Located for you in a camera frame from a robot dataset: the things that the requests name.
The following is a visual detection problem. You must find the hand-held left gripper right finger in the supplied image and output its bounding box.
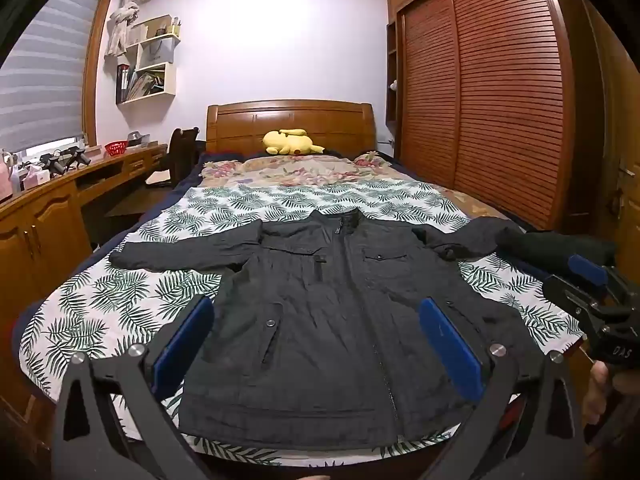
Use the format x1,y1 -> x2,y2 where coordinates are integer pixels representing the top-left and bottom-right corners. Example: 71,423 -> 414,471
417,297 -> 588,480

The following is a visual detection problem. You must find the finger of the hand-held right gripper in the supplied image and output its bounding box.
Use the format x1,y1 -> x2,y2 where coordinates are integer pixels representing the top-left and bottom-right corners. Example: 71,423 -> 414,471
543,254 -> 636,328

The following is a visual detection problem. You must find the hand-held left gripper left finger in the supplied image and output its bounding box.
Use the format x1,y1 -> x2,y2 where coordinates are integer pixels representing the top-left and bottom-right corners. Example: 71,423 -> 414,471
50,295 -> 216,480

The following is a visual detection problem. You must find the black jacket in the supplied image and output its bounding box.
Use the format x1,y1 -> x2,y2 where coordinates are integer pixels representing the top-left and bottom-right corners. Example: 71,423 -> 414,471
109,207 -> 538,453

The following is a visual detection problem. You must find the person's right hand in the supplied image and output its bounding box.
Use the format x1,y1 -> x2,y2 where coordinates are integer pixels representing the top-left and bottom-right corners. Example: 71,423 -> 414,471
581,362 -> 640,426

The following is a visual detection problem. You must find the dark folded garment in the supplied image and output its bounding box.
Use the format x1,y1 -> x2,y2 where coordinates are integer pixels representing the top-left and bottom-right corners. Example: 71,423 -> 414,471
495,227 -> 617,278

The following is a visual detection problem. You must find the leaf print bed sheet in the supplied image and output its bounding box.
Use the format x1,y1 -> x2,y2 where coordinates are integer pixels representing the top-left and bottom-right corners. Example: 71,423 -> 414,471
19,180 -> 586,466

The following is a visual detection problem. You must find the wooden door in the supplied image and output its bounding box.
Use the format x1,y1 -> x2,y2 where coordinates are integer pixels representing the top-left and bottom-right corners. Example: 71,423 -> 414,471
600,10 -> 640,271

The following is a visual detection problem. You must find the wooden slatted wardrobe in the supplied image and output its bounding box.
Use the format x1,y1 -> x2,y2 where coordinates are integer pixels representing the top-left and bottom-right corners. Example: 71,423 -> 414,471
385,0 -> 601,233

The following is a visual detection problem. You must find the wooden desk with cabinets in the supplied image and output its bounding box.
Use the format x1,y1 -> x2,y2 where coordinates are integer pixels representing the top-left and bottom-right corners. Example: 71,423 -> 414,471
0,142 -> 168,311

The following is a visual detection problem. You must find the dark desk chair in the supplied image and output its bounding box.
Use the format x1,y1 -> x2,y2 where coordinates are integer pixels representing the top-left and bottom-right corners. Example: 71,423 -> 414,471
145,127 -> 201,191

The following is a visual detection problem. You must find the floral bedspread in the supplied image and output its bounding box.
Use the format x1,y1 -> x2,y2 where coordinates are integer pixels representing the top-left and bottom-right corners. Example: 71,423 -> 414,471
200,152 -> 506,221

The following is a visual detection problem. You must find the pink tissue box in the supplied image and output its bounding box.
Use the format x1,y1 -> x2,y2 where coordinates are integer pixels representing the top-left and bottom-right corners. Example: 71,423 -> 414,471
22,167 -> 51,190

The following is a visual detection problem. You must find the yellow plush toy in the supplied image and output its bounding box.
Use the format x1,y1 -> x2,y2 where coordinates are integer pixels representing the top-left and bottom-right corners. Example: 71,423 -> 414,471
262,129 -> 326,157

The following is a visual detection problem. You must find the pink container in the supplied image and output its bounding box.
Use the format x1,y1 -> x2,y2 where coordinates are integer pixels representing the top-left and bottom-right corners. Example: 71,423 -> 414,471
0,150 -> 13,198

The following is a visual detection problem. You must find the wooden bed headboard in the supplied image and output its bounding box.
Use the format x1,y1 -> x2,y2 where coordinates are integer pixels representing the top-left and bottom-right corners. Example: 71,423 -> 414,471
206,100 -> 376,156

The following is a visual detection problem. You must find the row of books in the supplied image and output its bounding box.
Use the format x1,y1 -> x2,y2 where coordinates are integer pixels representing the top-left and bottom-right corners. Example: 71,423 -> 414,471
127,71 -> 166,98

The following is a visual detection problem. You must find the white paper bag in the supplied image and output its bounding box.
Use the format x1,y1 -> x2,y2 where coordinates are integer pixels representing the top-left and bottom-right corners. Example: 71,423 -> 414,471
140,40 -> 173,63

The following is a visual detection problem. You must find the grey window blind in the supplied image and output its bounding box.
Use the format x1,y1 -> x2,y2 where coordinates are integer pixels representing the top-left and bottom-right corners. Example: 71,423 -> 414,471
0,0 -> 108,153

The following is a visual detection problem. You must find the beige tied curtain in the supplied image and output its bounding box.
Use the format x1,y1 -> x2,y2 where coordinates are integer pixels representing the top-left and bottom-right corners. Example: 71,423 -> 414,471
105,0 -> 153,58

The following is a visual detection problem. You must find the black handle device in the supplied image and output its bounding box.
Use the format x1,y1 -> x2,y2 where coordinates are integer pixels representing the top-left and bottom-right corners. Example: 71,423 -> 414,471
39,152 -> 66,177
62,146 -> 93,167

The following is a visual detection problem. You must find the white wall shelf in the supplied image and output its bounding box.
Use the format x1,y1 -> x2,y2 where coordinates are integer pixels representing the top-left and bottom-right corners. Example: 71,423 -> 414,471
116,14 -> 182,106

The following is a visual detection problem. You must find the wooden window frame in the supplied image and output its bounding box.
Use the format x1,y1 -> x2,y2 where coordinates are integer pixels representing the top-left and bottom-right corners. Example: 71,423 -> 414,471
82,0 -> 118,146

